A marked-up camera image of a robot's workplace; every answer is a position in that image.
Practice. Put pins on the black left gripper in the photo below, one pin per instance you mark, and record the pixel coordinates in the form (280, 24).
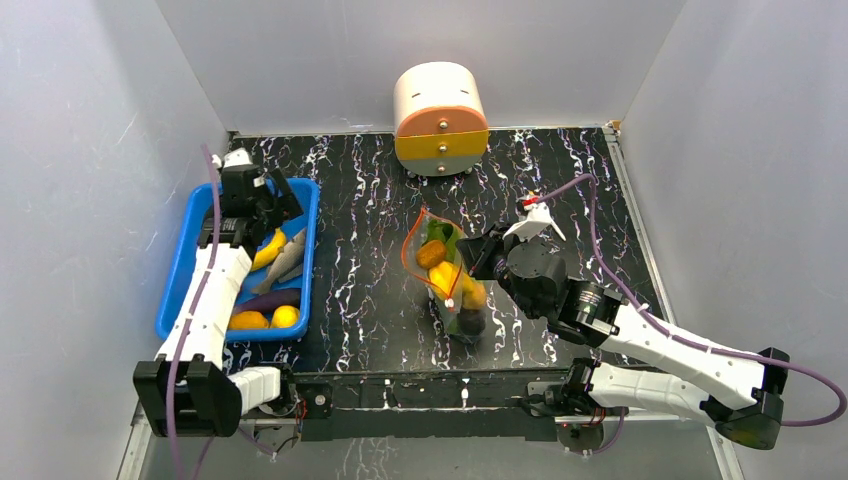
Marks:
(287, 204)

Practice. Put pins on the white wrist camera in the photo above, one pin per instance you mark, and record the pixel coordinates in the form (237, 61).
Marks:
(235, 158)
(536, 218)

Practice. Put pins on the yellow-tipped white pen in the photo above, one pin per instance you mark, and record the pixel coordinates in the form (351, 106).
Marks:
(558, 230)

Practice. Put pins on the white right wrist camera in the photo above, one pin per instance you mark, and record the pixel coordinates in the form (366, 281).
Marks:
(536, 218)

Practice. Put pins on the orange-yellow toy fruit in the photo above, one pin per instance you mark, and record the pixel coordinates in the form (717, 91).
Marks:
(474, 294)

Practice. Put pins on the purple toy eggplant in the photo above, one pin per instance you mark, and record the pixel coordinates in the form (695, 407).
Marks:
(270, 301)

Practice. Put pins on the green leafy vegetable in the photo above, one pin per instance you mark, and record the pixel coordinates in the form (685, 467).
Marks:
(446, 232)

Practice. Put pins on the yellow toy lemon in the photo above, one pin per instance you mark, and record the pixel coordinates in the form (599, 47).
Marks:
(284, 317)

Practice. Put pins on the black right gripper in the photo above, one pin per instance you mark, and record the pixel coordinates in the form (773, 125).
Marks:
(479, 253)

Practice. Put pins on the round three-drawer mini cabinet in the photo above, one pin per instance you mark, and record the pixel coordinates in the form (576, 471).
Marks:
(440, 128)

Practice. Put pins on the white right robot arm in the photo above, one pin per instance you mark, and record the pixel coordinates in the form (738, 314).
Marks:
(738, 394)

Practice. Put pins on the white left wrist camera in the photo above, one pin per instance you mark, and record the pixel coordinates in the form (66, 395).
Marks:
(235, 158)

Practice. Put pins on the clear red-zipper zip bag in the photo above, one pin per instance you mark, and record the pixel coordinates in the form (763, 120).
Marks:
(430, 254)

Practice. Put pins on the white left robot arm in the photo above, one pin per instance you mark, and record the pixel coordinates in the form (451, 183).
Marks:
(185, 390)

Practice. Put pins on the grey toy fish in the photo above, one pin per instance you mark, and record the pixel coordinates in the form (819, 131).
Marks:
(287, 264)

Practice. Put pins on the dark purple toy fruit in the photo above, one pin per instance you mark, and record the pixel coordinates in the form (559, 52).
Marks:
(471, 324)

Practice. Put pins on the yellow toy banana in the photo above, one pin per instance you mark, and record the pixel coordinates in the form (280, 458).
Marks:
(267, 254)

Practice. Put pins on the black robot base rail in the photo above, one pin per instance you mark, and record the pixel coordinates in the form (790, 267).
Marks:
(435, 403)

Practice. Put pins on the blue plastic bin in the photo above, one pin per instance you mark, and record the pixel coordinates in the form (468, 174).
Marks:
(182, 266)

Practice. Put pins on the yellow-orange toy walnut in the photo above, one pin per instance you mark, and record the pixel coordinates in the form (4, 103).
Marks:
(248, 320)

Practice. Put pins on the yellow toy bell pepper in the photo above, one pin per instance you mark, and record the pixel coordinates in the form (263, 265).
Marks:
(443, 279)

